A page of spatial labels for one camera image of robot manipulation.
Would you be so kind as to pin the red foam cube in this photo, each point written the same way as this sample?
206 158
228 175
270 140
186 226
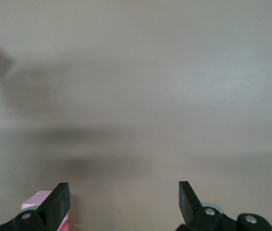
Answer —
65 226

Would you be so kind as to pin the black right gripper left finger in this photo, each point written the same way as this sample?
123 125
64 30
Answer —
54 207

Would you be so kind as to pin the light pink foam cube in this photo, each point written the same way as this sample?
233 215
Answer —
33 199

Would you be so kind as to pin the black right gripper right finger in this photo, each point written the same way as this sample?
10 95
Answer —
190 207

